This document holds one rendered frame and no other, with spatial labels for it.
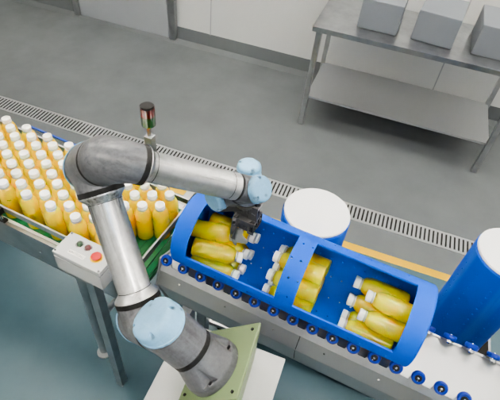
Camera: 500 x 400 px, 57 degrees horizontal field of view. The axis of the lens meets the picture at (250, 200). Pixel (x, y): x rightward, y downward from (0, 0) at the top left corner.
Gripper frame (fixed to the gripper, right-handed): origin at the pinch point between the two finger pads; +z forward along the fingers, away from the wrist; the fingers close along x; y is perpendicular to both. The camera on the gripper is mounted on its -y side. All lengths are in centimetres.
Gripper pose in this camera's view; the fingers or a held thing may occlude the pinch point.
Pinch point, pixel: (236, 237)
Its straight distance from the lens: 162.1
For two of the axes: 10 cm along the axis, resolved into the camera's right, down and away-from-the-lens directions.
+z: -0.8, 7.0, 7.1
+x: 4.3, -6.2, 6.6
